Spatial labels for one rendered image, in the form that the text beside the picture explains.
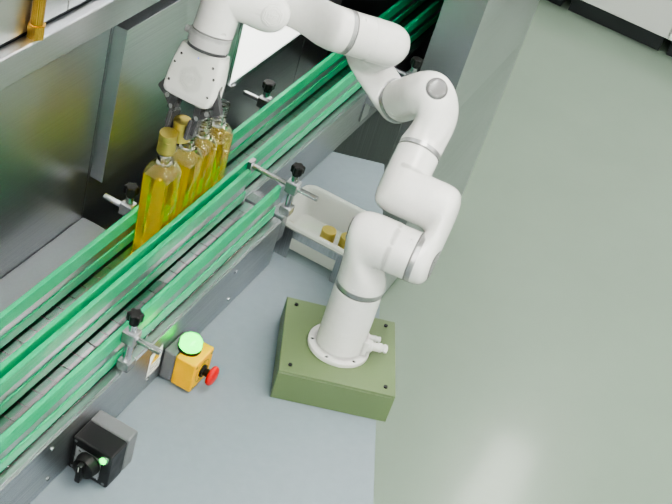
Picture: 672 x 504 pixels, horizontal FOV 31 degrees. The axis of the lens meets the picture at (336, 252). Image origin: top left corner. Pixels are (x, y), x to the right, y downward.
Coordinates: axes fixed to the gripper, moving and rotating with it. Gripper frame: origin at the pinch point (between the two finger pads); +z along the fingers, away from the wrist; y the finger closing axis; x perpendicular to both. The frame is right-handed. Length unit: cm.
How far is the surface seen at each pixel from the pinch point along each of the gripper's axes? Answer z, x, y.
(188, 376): 41.3, -7.7, 20.9
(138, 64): -6.2, 0.9, -12.5
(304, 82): 3, 71, -5
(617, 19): 3, 408, 17
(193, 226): 21.0, 8.3, 5.5
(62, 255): 32.0, -7.7, -11.3
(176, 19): -14.4, 10.5, -12.6
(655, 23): -3, 401, 35
